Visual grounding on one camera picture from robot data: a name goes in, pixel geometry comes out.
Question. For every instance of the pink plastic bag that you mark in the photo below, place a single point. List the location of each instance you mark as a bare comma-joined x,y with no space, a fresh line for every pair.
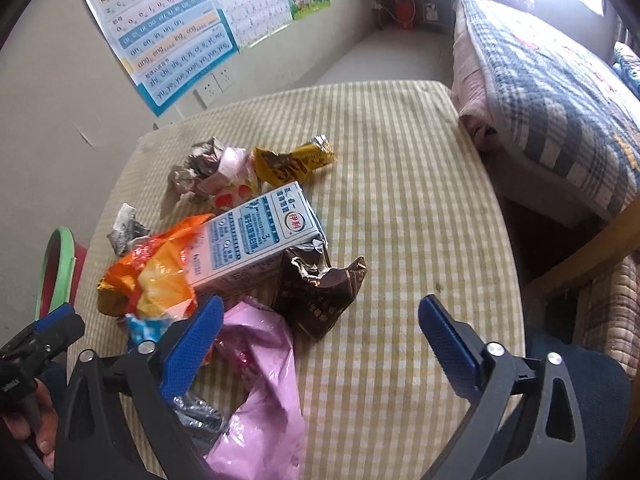
265,360

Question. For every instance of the pink bed sheet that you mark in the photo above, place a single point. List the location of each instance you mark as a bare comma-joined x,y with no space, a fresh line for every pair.
470,100

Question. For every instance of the red bucket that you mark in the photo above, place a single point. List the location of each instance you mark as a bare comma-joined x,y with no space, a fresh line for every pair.
404,12

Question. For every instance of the blue patterned pillow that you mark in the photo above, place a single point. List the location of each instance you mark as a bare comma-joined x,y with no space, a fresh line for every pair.
629,67

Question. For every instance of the grey paper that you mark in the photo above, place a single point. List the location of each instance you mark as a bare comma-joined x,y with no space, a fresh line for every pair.
192,167

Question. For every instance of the dark silver foil wrapper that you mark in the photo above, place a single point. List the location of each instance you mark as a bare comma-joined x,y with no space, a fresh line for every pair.
200,415

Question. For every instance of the person's left hand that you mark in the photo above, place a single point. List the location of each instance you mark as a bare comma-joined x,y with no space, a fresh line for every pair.
47,442

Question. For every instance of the orange plastic bag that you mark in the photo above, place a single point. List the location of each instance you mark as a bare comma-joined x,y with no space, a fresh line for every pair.
150,270

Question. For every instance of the white wall socket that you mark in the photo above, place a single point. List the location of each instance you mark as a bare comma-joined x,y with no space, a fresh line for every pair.
224,79
206,93

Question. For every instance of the white chart wall poster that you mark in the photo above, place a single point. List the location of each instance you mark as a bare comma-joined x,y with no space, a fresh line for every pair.
250,5

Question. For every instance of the blue white milk carton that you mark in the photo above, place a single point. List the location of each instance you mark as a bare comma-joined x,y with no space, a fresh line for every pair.
250,240

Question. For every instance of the pink strawberry print wrapper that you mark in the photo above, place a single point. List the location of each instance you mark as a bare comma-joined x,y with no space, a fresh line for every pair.
232,175

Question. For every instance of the blue letter wall poster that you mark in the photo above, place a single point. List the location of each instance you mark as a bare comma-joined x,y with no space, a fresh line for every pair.
165,35

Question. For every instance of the wooden chair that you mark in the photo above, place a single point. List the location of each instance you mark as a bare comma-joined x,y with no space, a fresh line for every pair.
575,270

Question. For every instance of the small silver wrapper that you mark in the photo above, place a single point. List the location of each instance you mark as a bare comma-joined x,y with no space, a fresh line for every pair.
125,232

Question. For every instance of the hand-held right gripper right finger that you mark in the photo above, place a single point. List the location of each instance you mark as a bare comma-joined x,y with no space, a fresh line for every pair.
450,345

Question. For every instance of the person's left leg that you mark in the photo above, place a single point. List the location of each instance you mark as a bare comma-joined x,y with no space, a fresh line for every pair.
52,377

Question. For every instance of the bed with patterned quilt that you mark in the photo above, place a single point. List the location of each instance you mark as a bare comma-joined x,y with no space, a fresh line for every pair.
550,85

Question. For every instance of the yellow snack wrapper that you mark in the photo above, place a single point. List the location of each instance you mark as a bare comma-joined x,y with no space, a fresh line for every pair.
285,167

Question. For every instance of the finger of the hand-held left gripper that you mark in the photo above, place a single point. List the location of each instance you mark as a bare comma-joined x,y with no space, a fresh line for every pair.
55,330

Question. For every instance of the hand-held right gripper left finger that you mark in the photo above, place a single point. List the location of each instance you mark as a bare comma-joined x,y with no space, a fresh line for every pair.
192,345

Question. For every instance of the blue white snack wrapper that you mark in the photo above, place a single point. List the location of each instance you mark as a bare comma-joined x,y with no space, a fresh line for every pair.
145,330

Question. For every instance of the red bin with green rim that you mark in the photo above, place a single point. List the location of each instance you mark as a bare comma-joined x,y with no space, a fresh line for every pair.
70,270

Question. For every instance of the quilted chair cushion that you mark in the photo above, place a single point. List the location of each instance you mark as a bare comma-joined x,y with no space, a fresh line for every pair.
610,310

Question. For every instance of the brown foil wrapper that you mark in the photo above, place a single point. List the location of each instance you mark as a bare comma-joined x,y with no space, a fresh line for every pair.
310,300

